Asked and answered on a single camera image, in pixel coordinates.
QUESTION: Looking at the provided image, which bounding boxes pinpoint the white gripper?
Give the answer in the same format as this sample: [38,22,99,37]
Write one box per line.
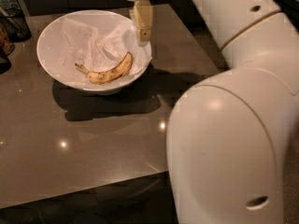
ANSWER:
[128,0,153,43]

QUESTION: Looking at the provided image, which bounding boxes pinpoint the spotted yellow banana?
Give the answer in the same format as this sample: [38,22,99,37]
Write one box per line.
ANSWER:
[75,52,133,85]

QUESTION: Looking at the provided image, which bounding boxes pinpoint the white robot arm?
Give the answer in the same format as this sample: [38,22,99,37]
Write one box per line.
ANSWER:
[166,0,299,224]

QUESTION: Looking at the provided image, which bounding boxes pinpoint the white bowl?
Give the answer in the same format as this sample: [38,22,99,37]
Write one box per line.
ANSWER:
[36,10,151,95]

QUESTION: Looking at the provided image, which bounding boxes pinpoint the white paper liner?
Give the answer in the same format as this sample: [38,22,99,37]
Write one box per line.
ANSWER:
[59,16,151,86]

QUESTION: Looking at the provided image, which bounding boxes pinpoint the dark container at left edge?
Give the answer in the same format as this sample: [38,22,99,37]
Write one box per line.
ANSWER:
[0,23,15,74]

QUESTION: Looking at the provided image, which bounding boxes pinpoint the black wire basket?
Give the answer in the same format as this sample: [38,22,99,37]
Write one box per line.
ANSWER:
[0,7,32,42]

